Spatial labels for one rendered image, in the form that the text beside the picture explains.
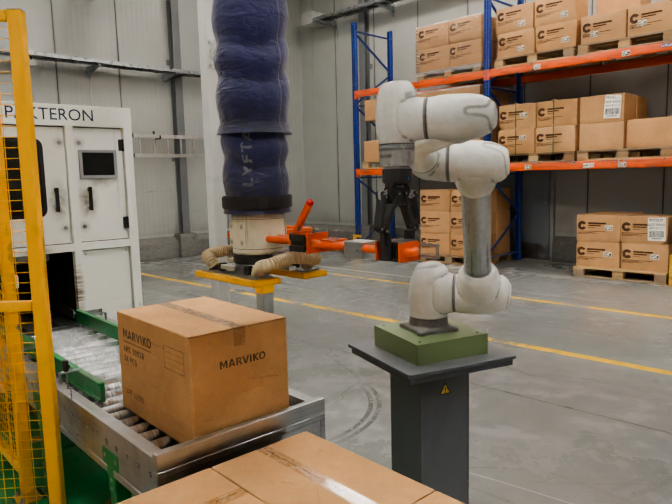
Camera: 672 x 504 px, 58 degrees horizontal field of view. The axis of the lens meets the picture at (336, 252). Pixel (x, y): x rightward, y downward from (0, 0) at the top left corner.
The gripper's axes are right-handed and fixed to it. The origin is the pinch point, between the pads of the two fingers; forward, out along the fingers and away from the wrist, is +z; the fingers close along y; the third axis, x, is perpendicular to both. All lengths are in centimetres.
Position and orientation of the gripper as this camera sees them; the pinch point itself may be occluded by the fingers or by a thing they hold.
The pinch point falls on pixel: (397, 248)
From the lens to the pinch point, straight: 156.5
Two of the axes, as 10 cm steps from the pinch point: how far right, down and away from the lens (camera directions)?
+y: -7.4, 1.0, -6.7
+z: 0.2, 9.9, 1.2
